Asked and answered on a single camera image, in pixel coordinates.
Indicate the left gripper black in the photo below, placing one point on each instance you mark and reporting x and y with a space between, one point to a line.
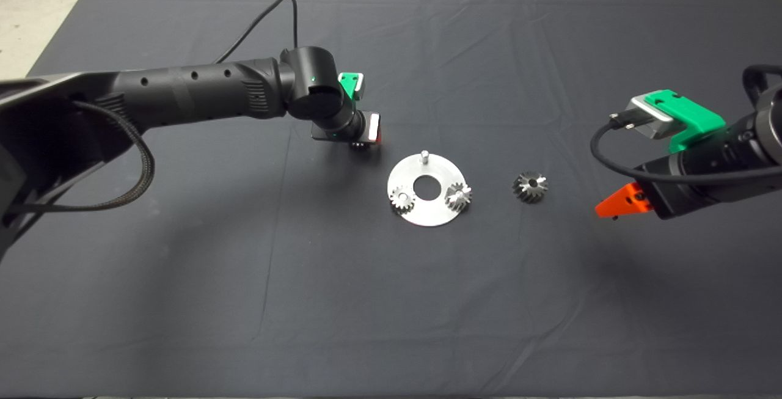
342 133

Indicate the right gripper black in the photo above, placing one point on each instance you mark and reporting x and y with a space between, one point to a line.
690 194

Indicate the small steel gear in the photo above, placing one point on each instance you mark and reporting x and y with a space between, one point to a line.
457 198
400 200
360 145

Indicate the large steel bevel gear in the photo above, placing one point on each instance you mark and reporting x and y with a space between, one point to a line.
530 192

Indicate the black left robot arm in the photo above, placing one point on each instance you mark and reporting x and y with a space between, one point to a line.
183 90

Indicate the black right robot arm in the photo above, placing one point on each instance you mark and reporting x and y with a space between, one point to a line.
763 136

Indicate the small steel gear on pin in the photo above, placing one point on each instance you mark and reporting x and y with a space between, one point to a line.
457 198
400 200

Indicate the round metal plate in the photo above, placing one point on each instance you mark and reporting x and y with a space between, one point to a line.
427 212

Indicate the dark grey table cloth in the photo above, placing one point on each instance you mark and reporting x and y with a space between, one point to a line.
427 295

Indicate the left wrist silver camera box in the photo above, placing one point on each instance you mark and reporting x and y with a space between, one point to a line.
360 84

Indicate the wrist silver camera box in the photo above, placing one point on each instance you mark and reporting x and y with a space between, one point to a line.
647 115
360 84

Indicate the left wrist green camera mount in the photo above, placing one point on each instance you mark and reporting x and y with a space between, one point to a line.
348 84

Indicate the wrist green camera mount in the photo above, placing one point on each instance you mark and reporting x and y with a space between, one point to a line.
348 84
690 118

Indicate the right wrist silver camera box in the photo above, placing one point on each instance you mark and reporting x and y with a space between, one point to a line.
647 115

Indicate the right wrist green camera mount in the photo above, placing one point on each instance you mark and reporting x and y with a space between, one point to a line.
690 118

